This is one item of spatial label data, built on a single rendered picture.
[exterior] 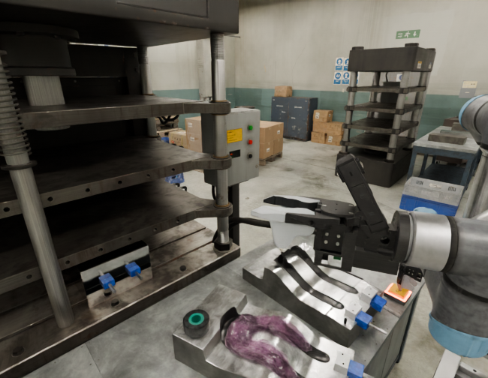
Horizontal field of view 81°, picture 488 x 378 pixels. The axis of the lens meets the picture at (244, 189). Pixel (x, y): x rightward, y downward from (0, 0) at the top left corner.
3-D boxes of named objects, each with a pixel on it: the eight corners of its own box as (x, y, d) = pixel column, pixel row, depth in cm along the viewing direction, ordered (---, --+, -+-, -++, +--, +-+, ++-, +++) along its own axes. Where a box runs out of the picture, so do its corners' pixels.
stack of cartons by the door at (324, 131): (345, 144, 741) (350, 111, 711) (340, 146, 719) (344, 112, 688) (315, 139, 795) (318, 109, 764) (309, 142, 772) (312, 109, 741)
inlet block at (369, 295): (400, 318, 100) (405, 307, 97) (394, 326, 97) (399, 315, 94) (364, 295, 108) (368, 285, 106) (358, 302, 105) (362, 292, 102)
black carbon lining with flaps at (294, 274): (359, 294, 109) (363, 274, 105) (338, 317, 99) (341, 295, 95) (287, 256, 132) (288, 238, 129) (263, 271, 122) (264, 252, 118)
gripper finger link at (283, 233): (248, 250, 41) (313, 254, 41) (250, 210, 40) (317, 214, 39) (249, 241, 44) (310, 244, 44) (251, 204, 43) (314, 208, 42)
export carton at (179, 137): (203, 151, 616) (202, 133, 601) (186, 155, 585) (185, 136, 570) (185, 147, 655) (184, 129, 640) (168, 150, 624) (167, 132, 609)
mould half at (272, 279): (379, 309, 111) (386, 280, 106) (346, 350, 95) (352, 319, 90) (279, 255, 145) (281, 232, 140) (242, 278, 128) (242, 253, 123)
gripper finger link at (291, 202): (261, 226, 50) (311, 241, 45) (263, 193, 49) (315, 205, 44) (270, 221, 53) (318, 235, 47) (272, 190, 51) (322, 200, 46)
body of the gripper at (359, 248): (308, 265, 41) (402, 283, 37) (314, 207, 39) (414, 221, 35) (314, 244, 48) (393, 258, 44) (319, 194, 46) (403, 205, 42)
